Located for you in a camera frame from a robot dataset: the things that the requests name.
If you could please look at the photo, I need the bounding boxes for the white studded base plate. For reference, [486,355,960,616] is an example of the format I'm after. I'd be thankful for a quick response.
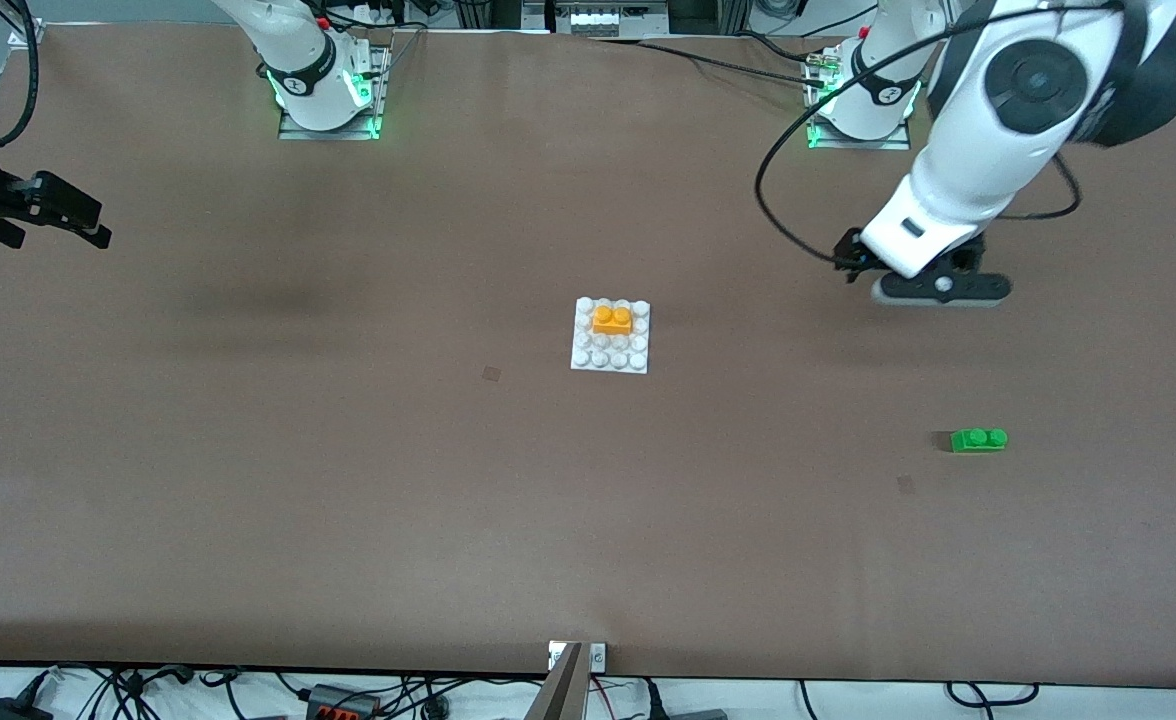
[570,297,652,375]

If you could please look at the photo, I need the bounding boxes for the silver aluminium profile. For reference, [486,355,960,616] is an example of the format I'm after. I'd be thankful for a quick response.
[0,0,44,49]

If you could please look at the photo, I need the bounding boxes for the black orange power adapter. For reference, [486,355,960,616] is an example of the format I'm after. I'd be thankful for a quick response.
[306,684,381,720]

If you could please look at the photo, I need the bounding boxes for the black cable on table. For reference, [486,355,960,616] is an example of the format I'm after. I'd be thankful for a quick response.
[588,36,827,89]

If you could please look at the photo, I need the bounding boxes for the thin grey cable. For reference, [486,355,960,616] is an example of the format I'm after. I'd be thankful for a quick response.
[386,28,427,77]

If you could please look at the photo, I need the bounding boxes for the looped black cable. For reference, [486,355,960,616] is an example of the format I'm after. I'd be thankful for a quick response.
[946,682,1041,707]

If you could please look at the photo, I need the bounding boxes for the silver table edge bracket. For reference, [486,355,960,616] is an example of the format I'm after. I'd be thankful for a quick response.
[548,641,608,673]

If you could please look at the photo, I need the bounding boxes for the brown camera post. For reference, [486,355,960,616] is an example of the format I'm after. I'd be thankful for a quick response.
[523,643,589,720]

